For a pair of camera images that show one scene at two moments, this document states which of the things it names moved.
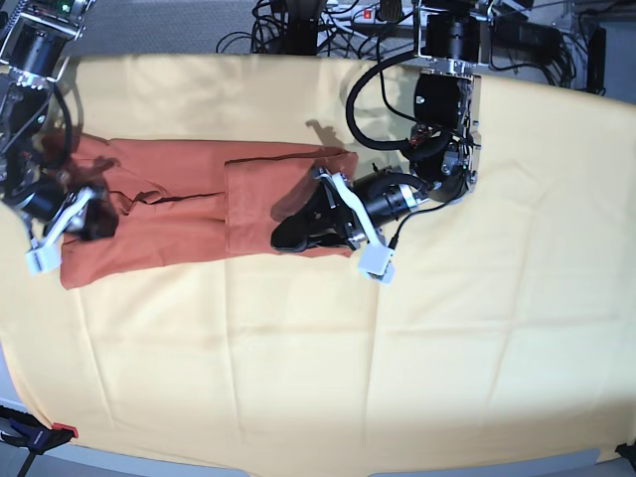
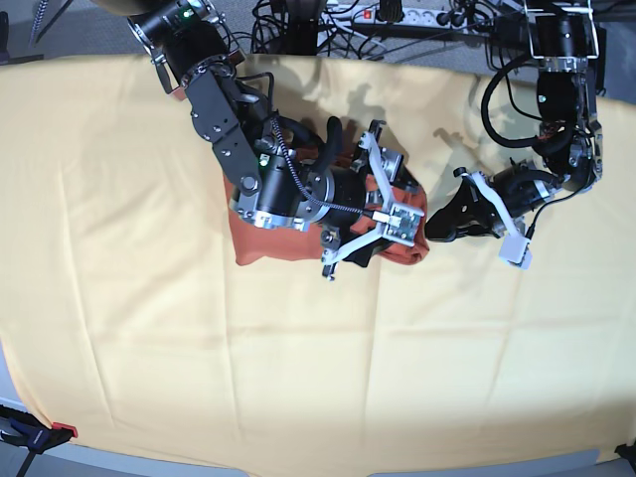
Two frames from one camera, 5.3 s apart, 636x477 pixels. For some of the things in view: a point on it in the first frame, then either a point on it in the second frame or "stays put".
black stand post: x=301 y=30 stays put
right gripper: x=330 y=211 -> x=517 y=188
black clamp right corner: x=627 y=451 stays put
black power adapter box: x=520 y=31 stays put
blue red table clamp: x=27 y=430 stays put
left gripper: x=46 y=199 -> x=288 y=192
